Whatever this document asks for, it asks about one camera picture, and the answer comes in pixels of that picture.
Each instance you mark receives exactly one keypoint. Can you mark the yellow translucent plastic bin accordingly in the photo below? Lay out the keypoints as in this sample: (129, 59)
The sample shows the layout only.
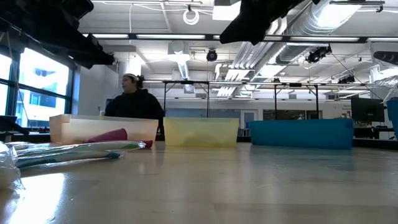
(202, 130)

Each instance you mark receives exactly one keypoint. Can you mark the silver ventilation duct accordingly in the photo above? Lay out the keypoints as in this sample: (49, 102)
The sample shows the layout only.
(311, 25)

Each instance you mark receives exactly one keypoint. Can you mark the black monitor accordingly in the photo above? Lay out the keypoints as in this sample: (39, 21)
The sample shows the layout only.
(367, 109)

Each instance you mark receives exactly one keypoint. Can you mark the clear plastic wrap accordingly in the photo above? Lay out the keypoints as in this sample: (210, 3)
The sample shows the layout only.
(6, 174)

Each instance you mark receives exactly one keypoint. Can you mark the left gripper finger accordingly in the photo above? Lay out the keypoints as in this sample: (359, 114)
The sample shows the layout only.
(105, 59)

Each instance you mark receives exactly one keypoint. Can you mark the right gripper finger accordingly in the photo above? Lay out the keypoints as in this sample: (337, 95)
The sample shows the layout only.
(242, 32)

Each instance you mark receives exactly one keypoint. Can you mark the magenta plastic container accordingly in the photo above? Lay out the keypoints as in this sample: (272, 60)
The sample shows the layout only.
(109, 136)

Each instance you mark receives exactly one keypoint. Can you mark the orange translucent plastic bin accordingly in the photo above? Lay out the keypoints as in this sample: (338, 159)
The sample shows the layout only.
(93, 127)

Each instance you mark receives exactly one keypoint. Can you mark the black metal stand frame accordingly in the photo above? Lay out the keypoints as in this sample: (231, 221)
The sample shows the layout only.
(275, 102)
(164, 99)

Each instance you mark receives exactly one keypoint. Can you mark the black ceiling camera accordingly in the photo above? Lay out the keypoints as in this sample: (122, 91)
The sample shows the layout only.
(211, 55)
(317, 55)

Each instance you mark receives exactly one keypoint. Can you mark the green toothbrush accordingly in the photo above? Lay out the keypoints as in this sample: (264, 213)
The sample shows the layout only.
(93, 146)

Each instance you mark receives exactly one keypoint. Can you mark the blue plastic bin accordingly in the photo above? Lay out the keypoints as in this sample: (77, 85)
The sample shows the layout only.
(298, 133)

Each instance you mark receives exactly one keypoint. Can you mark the person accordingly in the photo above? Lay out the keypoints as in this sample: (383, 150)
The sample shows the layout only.
(133, 102)

